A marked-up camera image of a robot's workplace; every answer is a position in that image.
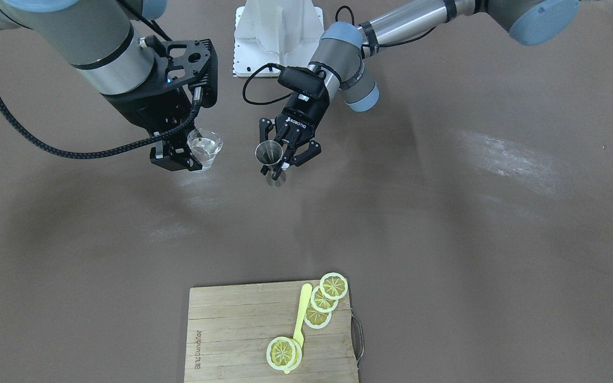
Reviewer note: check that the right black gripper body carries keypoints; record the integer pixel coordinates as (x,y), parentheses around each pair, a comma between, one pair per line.
(144,113)

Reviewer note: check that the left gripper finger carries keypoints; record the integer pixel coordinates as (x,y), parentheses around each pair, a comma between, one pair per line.
(299,155)
(266,126)

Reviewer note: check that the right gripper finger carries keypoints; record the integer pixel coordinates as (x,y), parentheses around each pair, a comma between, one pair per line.
(174,153)

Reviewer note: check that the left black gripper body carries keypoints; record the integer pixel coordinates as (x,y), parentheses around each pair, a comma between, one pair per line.
(306,113)

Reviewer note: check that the steel measuring jigger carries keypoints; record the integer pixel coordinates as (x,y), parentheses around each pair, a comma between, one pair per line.
(270,154)

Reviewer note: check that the clear glass cup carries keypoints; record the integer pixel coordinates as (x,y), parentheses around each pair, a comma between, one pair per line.
(205,145)

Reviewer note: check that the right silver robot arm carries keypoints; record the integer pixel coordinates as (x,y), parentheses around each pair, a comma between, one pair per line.
(99,41)

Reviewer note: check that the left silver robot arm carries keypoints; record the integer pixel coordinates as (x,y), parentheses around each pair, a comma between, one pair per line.
(338,66)

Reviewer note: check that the lemon slice end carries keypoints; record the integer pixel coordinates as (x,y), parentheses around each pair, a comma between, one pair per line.
(334,285)

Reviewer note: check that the lemon slice middle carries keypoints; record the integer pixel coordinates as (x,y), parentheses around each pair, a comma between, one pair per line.
(322,303)

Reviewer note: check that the yellow plastic spoon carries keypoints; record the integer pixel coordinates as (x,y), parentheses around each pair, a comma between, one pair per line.
(298,336)

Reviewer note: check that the lemon slice near spoon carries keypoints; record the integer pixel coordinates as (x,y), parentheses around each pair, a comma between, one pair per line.
(316,319)

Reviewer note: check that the wooden cutting board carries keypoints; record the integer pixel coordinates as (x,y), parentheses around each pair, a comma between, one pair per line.
(230,327)

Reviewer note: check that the lemon slice on spoon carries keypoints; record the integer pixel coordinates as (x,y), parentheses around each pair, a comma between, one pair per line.
(284,354)

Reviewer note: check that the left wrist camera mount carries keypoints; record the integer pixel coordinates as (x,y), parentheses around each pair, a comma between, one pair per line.
(303,81)

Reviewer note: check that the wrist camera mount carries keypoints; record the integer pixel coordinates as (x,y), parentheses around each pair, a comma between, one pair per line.
(191,63)
(303,81)

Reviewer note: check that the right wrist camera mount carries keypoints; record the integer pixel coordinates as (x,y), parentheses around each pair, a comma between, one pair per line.
(191,63)

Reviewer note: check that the white camera pillar base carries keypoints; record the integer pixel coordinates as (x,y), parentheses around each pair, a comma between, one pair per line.
(282,32)

